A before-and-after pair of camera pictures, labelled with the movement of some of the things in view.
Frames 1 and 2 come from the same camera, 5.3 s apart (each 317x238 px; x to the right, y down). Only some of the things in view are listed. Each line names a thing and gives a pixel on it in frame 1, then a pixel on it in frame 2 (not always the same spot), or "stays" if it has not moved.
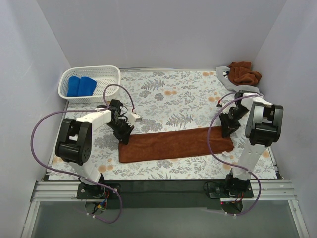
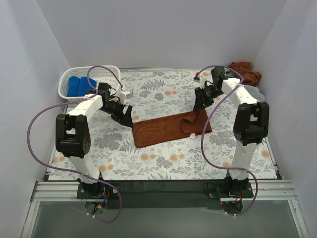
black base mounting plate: (165, 194) stays
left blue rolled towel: (73, 89) stays
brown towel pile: (239, 73) stays
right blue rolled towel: (86, 86) stays
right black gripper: (229, 121) → (202, 93)
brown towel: (161, 145) → (159, 130)
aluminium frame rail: (263, 191) stays
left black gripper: (123, 126) → (119, 111)
